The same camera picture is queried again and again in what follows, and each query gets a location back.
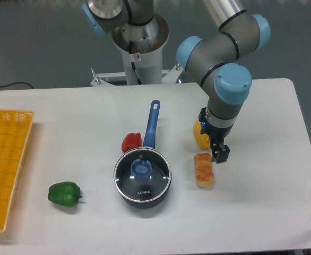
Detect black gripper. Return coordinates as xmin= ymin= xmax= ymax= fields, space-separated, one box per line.
xmin=198 ymin=107 xmax=234 ymax=164

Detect glass lid with blue knob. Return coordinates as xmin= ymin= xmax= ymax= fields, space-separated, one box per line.
xmin=114 ymin=148 xmax=172 ymax=203

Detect red bell pepper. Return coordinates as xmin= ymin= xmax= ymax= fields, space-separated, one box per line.
xmin=121 ymin=133 xmax=142 ymax=152

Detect dark blue saucepan with handle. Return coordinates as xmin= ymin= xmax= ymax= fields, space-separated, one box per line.
xmin=114 ymin=99 xmax=172 ymax=209

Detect toasted bread loaf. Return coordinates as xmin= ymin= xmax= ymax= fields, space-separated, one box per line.
xmin=194 ymin=153 xmax=214 ymax=188

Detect yellow bell pepper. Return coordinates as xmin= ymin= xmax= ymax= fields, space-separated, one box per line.
xmin=193 ymin=121 xmax=210 ymax=150

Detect black cable on pedestal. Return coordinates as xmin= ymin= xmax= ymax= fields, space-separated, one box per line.
xmin=128 ymin=40 xmax=143 ymax=86

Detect black cable on floor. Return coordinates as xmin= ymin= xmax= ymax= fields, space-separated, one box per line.
xmin=0 ymin=81 xmax=34 ymax=89

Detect green bell pepper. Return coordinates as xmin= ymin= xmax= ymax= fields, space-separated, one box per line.
xmin=47 ymin=182 xmax=82 ymax=207

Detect yellow woven basket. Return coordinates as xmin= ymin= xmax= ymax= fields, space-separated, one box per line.
xmin=0 ymin=109 xmax=34 ymax=233

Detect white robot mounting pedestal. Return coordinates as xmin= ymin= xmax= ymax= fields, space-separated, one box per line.
xmin=90 ymin=14 xmax=184 ymax=87

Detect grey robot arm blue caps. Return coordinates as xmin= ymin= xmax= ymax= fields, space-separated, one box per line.
xmin=82 ymin=1 xmax=271 ymax=163

